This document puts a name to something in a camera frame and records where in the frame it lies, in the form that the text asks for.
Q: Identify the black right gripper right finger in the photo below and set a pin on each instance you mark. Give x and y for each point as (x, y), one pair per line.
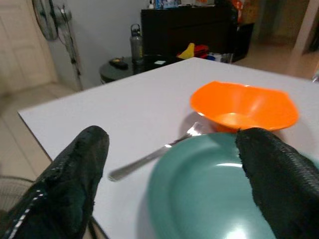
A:
(279, 179)

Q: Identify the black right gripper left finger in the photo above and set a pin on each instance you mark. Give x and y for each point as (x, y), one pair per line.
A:
(62, 189)

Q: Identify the white fan grille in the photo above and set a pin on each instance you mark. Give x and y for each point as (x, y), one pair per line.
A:
(12, 191)

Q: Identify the teal green plate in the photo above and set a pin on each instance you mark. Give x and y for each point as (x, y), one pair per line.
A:
(207, 189)

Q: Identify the orange plastic bowl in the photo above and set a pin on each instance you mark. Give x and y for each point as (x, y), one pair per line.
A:
(244, 105)

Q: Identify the silver metal fork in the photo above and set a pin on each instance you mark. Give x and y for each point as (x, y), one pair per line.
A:
(149, 159)

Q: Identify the round dark glass table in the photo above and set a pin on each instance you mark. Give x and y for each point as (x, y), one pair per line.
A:
(129, 68)

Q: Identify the red plastic toy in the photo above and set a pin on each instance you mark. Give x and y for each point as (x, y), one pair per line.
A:
(201, 50)

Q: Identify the cream panelled door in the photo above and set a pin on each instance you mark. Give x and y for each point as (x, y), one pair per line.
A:
(21, 44)

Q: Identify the yellow plastic toy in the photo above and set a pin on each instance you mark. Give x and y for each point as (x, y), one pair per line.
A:
(187, 51)

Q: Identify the white paper note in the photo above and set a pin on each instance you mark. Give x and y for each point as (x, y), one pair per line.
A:
(159, 62)

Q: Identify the grey standing fan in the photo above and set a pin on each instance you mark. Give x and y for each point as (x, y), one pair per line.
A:
(53, 27)

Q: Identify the grey water bottle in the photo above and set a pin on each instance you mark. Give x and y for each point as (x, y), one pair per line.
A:
(136, 43)

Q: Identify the black cabinet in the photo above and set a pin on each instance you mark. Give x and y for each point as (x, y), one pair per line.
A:
(189, 30)

